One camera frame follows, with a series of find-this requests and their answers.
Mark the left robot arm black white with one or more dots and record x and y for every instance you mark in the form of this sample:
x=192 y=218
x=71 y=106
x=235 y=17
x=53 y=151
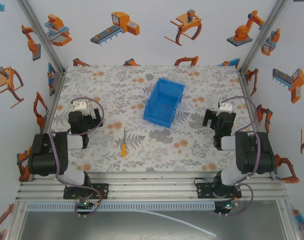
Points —
x=46 y=155

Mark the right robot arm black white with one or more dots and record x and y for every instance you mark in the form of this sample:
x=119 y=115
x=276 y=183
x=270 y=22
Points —
x=254 y=155

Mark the blue plastic bin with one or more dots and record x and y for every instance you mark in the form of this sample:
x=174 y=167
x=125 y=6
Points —
x=164 y=100

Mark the floral patterned table mat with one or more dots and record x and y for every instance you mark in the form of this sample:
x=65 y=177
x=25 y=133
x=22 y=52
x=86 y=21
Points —
x=166 y=155

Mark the white flat strip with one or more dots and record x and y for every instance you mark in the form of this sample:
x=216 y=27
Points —
x=186 y=222

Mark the grey metal sheet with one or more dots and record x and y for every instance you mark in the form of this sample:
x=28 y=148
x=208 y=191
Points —
x=116 y=227

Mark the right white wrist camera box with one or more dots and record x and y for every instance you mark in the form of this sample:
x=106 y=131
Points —
x=225 y=107

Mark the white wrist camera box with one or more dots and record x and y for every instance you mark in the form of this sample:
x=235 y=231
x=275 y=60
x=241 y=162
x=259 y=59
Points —
x=225 y=107
x=80 y=105

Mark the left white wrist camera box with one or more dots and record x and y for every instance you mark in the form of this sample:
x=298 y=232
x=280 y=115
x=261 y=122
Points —
x=80 y=105

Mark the aluminium rail base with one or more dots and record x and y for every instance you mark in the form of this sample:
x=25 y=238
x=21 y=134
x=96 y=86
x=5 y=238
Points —
x=151 y=185

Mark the aluminium frame post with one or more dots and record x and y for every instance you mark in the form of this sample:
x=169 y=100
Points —
x=41 y=37
x=263 y=37

